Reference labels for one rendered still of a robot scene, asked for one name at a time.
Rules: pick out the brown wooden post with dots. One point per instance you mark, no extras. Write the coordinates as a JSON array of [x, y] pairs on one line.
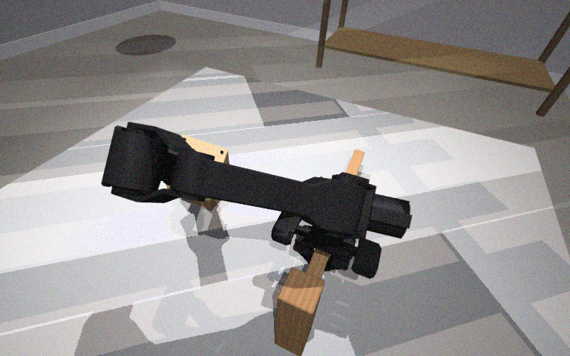
[[296, 307]]

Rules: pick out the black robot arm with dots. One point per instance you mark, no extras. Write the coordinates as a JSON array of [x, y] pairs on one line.
[[346, 206]]

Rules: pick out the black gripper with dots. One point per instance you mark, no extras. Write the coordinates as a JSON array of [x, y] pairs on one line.
[[366, 255]]

